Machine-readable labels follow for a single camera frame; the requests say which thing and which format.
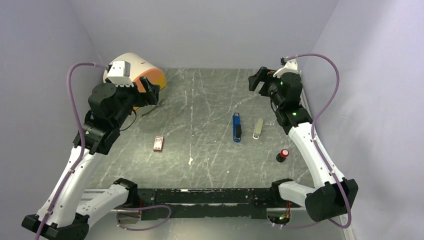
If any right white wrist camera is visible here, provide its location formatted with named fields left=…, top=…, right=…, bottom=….
left=272, top=58, right=300, bottom=78

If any red staples box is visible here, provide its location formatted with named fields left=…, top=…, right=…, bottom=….
left=153, top=136, right=164, bottom=152

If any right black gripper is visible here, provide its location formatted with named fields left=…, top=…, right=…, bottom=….
left=248, top=66, right=283, bottom=109

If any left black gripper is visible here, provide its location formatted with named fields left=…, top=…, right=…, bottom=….
left=105, top=75, right=160, bottom=128

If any round white orange drawer box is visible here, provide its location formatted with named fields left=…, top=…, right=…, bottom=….
left=103, top=52, right=167, bottom=102

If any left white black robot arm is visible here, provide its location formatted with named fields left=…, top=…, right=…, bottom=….
left=21, top=77, right=161, bottom=240

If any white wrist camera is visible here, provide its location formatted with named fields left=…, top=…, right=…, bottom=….
left=272, top=58, right=300, bottom=78
left=106, top=60, right=132, bottom=85

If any blue black stapler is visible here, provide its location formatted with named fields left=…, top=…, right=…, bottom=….
left=232, top=112, right=242, bottom=143

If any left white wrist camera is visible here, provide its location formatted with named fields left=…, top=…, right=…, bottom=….
left=106, top=60, right=132, bottom=85

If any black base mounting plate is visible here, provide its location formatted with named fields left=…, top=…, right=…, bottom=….
left=105, top=187, right=302, bottom=222

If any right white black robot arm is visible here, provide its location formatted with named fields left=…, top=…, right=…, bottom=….
left=248, top=66, right=359, bottom=222

